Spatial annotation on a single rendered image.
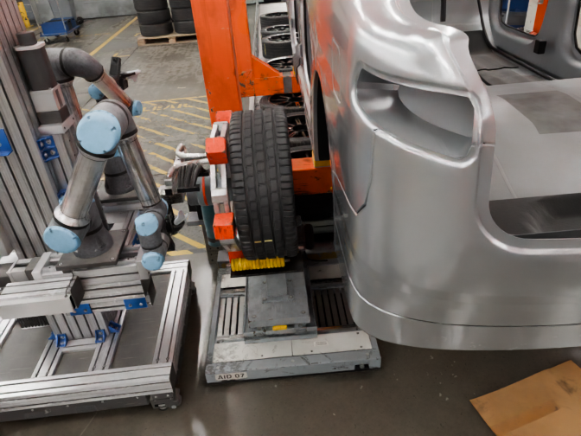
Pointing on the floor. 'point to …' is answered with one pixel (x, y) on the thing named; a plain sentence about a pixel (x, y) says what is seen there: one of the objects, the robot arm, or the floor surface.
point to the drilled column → (211, 248)
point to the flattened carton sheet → (536, 404)
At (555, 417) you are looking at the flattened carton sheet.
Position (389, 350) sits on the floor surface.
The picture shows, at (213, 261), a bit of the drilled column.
